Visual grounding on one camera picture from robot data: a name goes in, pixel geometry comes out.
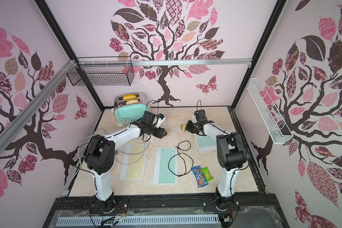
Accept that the yellow USB charger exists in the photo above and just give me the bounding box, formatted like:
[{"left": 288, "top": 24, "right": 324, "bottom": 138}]
[{"left": 179, "top": 124, "right": 186, "bottom": 131}]

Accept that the green wireless keyboard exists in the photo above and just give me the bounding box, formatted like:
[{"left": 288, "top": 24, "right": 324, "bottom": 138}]
[
  {"left": 195, "top": 135, "right": 217, "bottom": 153},
  {"left": 153, "top": 148, "right": 178, "bottom": 185}
]

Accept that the black USB cable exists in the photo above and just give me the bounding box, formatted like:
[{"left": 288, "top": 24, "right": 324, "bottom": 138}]
[{"left": 167, "top": 140, "right": 193, "bottom": 178}]

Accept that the yellow wireless keyboard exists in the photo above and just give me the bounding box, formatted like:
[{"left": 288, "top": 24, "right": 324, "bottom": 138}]
[{"left": 119, "top": 144, "right": 147, "bottom": 181}]

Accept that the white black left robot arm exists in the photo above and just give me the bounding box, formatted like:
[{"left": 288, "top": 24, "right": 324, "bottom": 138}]
[{"left": 84, "top": 111, "right": 167, "bottom": 212}]

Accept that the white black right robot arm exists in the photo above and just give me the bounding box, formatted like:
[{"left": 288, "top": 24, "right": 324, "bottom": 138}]
[{"left": 186, "top": 109, "right": 248, "bottom": 210}]

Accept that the mint green toaster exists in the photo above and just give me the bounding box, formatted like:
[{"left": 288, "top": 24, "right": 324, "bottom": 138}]
[{"left": 113, "top": 92, "right": 149, "bottom": 127}]

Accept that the green snack packet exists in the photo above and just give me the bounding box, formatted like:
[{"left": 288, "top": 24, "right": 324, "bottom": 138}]
[{"left": 201, "top": 167, "right": 213, "bottom": 182}]

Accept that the blue candy bag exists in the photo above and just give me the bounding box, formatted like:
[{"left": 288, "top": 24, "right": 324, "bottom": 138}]
[{"left": 192, "top": 166, "right": 208, "bottom": 188}]

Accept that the aluminium rail back wall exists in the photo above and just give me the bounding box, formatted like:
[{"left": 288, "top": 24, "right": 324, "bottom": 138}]
[{"left": 79, "top": 59, "right": 252, "bottom": 66}]

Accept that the aluminium rail wall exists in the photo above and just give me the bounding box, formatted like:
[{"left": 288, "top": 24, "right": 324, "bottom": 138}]
[
  {"left": 0, "top": 60, "right": 75, "bottom": 155},
  {"left": 79, "top": 59, "right": 252, "bottom": 66}
]

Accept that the white power strip cord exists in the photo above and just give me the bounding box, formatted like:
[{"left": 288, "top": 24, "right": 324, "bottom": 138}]
[{"left": 77, "top": 129, "right": 109, "bottom": 172}]

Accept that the white wire shelf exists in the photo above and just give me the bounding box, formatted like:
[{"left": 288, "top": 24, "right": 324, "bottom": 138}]
[{"left": 247, "top": 78, "right": 293, "bottom": 144}]

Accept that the black wire basket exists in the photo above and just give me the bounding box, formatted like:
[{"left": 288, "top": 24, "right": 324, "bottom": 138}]
[{"left": 67, "top": 57, "right": 135, "bottom": 86}]

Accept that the white slotted cable duct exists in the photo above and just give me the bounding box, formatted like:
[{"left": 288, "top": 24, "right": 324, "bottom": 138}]
[{"left": 53, "top": 214, "right": 219, "bottom": 228}]

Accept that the aluminium rail left wall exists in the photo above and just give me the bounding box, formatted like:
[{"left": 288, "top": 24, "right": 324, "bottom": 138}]
[{"left": 0, "top": 60, "right": 75, "bottom": 155}]

